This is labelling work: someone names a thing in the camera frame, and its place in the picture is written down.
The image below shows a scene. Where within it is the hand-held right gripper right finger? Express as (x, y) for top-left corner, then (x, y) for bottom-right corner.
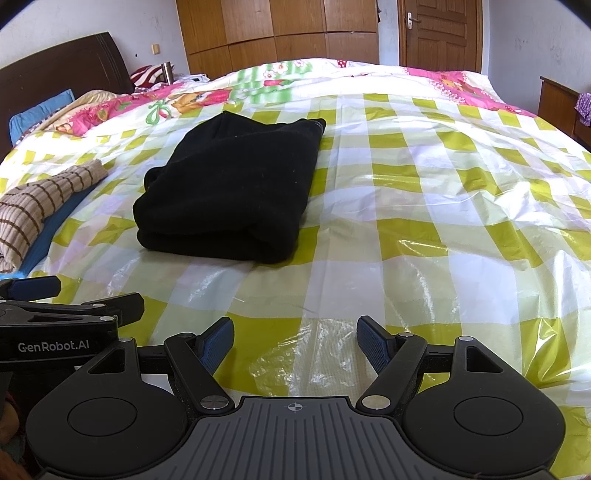
(356, 315), (506, 411)

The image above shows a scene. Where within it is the pink floral quilt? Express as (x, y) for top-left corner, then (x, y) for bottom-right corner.
(41, 58), (541, 139)

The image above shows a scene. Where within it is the wooden side cabinet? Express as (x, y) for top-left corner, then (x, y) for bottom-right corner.
(538, 76), (591, 145)

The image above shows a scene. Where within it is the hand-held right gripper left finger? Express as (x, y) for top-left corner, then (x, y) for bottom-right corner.
(85, 318), (235, 412)

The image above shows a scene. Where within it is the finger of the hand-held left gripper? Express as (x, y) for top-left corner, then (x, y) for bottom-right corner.
(0, 293), (146, 328)
(0, 275), (62, 302)

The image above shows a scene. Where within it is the pale yellow blanket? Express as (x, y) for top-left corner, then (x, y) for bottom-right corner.
(41, 90), (122, 127)

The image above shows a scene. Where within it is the purple cloth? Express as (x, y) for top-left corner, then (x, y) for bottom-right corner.
(574, 92), (591, 126)

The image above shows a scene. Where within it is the wooden door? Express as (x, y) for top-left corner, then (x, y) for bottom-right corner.
(397, 0), (484, 73)

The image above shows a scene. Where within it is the dark wooden headboard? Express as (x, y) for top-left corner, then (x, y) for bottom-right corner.
(0, 31), (136, 158)

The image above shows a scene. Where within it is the blue folded garment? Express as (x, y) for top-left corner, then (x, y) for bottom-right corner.
(18, 185), (95, 278)

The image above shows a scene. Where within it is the yellow-green checked plastic sheet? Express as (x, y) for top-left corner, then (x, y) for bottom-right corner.
(0, 92), (591, 462)

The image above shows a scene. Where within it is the black knit sweater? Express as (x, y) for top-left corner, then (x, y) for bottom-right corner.
(133, 111), (327, 265)

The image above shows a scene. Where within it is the blue pillow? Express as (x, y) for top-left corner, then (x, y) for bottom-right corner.
(9, 89), (75, 142)

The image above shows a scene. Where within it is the red white striped cloth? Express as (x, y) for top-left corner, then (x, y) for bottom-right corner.
(131, 65), (175, 89)

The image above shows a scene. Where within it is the beige brown-striped folded garment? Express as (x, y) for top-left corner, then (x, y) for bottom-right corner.
(0, 159), (110, 271)

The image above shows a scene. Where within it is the wooden wardrobe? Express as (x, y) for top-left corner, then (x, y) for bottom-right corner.
(175, 0), (380, 80)

